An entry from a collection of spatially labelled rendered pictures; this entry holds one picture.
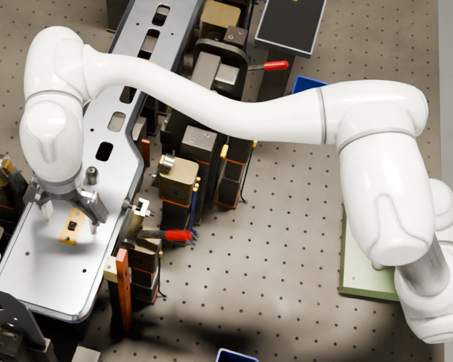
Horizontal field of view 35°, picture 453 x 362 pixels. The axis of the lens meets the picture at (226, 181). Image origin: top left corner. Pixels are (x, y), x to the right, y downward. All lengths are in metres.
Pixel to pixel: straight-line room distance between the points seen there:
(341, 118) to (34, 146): 0.51
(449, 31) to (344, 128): 2.31
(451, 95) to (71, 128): 2.29
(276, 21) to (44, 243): 0.75
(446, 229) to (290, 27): 0.60
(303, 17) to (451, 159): 1.47
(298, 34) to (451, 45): 1.77
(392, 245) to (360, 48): 1.30
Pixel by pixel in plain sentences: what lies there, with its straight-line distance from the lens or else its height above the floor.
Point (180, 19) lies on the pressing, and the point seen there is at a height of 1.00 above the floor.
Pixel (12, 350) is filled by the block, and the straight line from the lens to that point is 1.47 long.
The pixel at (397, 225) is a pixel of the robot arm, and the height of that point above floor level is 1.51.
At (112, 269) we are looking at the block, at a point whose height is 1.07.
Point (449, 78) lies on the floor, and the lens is 3.32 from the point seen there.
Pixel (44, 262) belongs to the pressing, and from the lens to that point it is 1.60.
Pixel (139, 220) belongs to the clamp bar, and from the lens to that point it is 1.42.
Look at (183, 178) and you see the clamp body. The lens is 1.59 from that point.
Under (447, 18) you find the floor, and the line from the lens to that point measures 3.53.
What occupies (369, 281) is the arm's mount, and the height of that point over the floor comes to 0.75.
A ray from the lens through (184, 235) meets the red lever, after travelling 1.45.
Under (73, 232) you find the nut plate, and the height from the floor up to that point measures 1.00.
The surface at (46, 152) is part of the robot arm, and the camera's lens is 1.23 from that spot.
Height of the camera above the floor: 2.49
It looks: 63 degrees down
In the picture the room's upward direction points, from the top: 12 degrees clockwise
